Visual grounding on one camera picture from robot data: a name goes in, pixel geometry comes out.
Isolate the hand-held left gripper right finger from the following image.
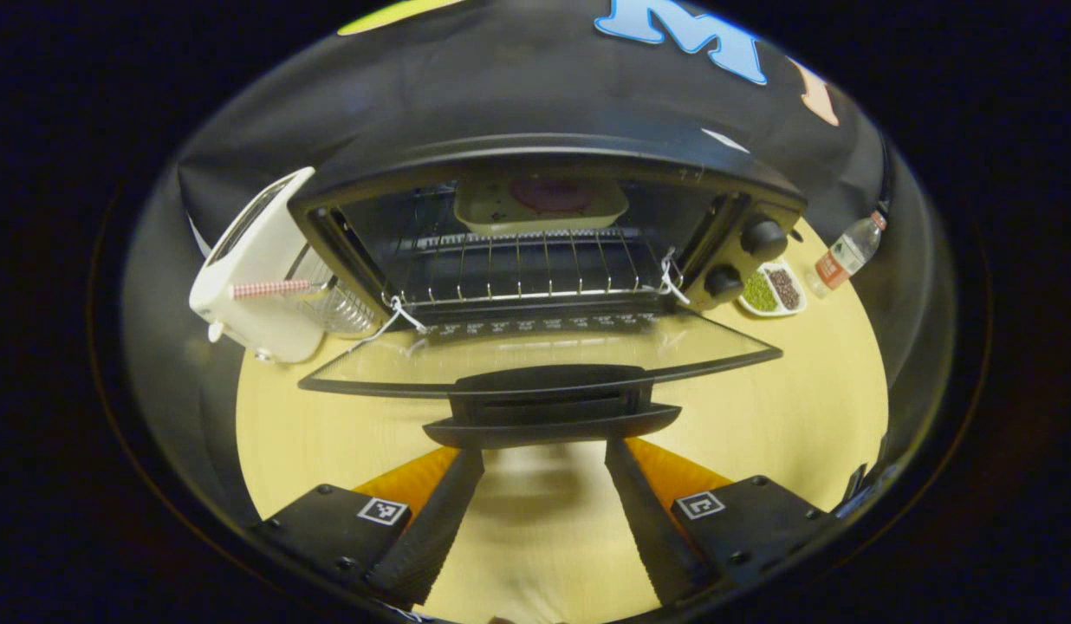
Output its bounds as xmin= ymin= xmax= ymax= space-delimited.
xmin=605 ymin=438 xmax=848 ymax=608

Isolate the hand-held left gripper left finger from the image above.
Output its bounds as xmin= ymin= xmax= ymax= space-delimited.
xmin=250 ymin=448 xmax=484 ymax=608

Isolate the black electric oven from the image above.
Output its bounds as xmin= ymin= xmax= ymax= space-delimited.
xmin=289 ymin=132 xmax=807 ymax=450

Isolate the white square food plate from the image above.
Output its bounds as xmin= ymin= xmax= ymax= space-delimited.
xmin=454 ymin=176 xmax=630 ymax=237

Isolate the pink round food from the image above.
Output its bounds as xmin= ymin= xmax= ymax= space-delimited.
xmin=511 ymin=178 xmax=593 ymax=216

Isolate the divided white tray of beans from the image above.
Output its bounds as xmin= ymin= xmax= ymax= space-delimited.
xmin=737 ymin=260 xmax=808 ymax=318

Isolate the clear plastic water bottle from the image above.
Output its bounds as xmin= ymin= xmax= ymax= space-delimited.
xmin=806 ymin=211 xmax=888 ymax=298

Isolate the clear ribbed glass container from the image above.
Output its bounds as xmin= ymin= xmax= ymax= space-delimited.
xmin=286 ymin=247 xmax=380 ymax=337

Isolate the red striped straw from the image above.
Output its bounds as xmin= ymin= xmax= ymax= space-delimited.
xmin=230 ymin=278 xmax=313 ymax=301

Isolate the white toaster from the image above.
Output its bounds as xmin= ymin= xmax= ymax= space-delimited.
xmin=189 ymin=166 xmax=328 ymax=363

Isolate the black backdrop cloth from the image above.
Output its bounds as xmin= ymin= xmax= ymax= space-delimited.
xmin=124 ymin=0 xmax=954 ymax=521

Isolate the metal oven wire rack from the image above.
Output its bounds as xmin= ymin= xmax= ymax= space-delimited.
xmin=381 ymin=227 xmax=675 ymax=306

